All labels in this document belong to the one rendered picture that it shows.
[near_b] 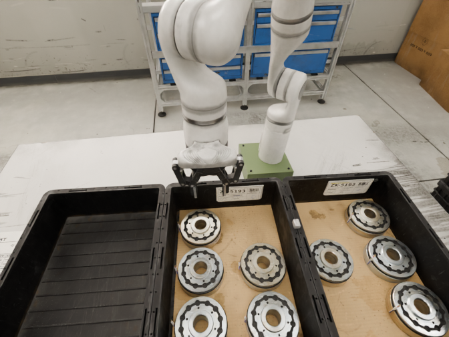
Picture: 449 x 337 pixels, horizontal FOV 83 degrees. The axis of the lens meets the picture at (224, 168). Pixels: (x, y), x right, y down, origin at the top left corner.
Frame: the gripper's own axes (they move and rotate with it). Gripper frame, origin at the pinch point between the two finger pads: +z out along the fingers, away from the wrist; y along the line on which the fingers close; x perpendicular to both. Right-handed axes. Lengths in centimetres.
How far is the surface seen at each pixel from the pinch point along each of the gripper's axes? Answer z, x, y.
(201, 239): 14.3, 3.6, 2.8
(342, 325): 17.2, 23.8, -25.3
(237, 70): 60, -187, -30
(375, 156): 30, -37, -70
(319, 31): 31, -192, -100
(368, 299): 17.2, 19.4, -33.0
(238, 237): 17.2, 2.4, -6.5
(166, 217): 8.6, 0.5, 10.7
